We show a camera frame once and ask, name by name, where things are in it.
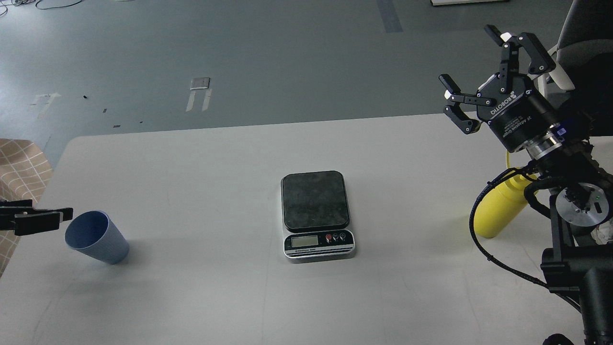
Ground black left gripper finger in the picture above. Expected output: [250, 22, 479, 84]
[13, 207, 74, 236]

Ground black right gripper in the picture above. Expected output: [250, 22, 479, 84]
[439, 24, 566, 153]

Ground blue ribbed cup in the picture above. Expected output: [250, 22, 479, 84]
[64, 210, 130, 265]

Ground yellow squeeze bottle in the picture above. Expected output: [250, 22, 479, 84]
[472, 151, 536, 239]

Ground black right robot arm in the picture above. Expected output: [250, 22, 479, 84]
[439, 24, 612, 345]

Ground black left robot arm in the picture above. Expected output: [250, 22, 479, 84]
[0, 199, 74, 237]

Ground silver digital kitchen scale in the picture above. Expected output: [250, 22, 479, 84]
[280, 171, 356, 262]

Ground beige checkered cloth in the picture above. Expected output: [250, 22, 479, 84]
[0, 139, 54, 278]

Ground grey office chair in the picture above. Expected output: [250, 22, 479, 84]
[545, 0, 613, 123]

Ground black floor cables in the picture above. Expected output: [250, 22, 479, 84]
[0, 0, 84, 18]

